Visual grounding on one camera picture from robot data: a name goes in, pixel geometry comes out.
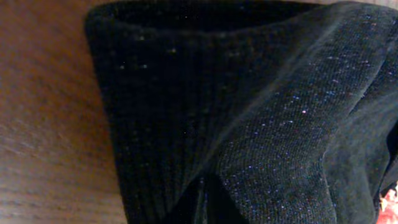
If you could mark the pink crumpled shirt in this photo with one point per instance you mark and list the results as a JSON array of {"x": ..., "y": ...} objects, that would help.
[{"x": 388, "y": 206}]

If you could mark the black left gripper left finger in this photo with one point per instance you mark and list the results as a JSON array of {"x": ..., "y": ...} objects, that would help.
[{"x": 186, "y": 207}]

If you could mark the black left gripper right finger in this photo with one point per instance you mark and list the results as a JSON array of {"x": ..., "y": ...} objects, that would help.
[{"x": 220, "y": 207}]

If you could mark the black sparkly cardigan pearl buttons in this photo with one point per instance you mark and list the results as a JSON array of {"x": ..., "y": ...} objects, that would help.
[{"x": 293, "y": 105}]

